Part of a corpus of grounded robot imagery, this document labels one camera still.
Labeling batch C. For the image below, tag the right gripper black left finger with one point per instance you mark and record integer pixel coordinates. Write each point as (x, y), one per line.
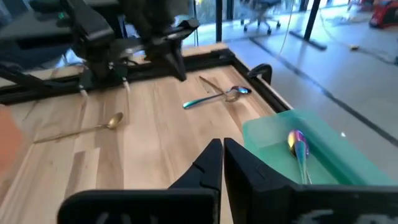
(205, 174)

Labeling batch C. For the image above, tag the red floor equipment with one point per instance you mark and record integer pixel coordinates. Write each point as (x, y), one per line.
(385, 14)

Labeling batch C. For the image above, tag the black office chair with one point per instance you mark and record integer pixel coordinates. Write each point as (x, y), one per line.
(261, 9)

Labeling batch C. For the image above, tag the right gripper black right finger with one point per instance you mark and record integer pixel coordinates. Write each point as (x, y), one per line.
(248, 193)

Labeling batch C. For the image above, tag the black table clamp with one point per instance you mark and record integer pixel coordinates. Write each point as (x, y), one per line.
(259, 69)

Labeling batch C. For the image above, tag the gold metal spoon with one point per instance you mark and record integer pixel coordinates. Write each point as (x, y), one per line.
(115, 120)
(211, 84)

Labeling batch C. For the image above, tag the black metal stand leg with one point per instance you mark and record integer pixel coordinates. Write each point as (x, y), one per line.
(219, 18)
(311, 18)

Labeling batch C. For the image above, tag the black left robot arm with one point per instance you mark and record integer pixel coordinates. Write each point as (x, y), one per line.
(93, 31)

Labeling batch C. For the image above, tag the black aluminium table frame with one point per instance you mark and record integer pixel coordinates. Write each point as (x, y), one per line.
(208, 62)

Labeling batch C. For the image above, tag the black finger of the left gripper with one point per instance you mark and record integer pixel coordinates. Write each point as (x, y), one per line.
(177, 56)
(157, 49)

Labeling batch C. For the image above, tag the dark grey desk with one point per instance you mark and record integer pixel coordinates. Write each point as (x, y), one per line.
(31, 34)

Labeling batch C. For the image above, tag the small floor object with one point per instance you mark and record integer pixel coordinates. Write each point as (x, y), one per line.
(354, 47)

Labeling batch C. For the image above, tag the iridescent rainbow metal spoon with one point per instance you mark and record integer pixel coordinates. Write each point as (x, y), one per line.
(298, 143)
(202, 100)

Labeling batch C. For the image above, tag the teal plastic bin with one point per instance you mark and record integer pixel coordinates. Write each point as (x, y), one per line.
(273, 146)

